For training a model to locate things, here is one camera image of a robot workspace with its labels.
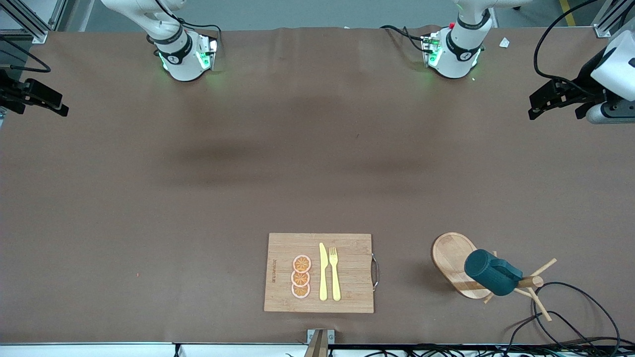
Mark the teal cup with handle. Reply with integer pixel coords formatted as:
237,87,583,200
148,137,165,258
464,249,524,297

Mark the brown table cover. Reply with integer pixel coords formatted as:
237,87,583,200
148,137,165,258
0,26,635,345

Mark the wooden mug tree stand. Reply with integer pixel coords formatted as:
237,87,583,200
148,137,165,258
431,232,557,322

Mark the bamboo cutting board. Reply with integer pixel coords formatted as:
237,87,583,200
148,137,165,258
263,233,380,314

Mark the yellow plastic fork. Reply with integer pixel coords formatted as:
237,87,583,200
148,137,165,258
329,247,342,302

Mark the yellow plastic knife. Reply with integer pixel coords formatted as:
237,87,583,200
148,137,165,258
319,242,329,301

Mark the black left arm base cable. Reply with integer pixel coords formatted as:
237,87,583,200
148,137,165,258
380,25,432,54

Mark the black cable bundle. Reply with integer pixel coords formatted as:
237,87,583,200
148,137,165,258
285,344,635,357

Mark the aluminium profile post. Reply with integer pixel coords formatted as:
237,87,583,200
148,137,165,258
304,329,335,357

